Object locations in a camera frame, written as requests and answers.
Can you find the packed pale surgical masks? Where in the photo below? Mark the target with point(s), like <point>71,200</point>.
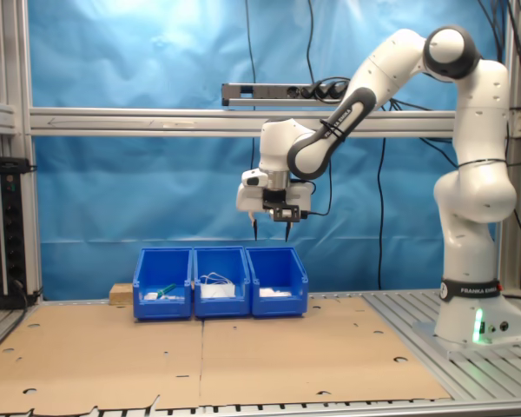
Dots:
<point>219,292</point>

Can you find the blue bin with gauze packets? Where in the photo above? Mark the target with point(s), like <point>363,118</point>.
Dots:
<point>278,308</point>

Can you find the blue bin with masks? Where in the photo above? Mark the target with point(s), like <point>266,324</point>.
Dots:
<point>221,309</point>

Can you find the green cannula in clear packet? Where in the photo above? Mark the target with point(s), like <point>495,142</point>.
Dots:
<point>173,298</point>

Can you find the green plastic cannula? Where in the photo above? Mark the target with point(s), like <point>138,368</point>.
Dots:
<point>167,289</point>

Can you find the silver power strip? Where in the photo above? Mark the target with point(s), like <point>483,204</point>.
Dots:
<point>260,91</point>

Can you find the blue bin with cannulas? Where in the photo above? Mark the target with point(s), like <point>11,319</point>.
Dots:
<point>162,310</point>

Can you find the white printed flat packet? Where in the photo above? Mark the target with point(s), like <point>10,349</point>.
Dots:
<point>150,297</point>

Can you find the brown cardboard sheet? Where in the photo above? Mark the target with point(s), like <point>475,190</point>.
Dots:
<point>286,360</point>

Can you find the chipboard wooden board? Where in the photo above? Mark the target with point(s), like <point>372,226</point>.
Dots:
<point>121,295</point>

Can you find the horizontal aluminium beam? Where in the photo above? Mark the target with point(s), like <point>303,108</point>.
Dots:
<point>113,121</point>

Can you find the black equipment rack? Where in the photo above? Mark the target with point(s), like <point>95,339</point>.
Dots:
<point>8,226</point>

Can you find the aluminium frame post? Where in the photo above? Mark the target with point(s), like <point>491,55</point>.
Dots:
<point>510,252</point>
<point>24,65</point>

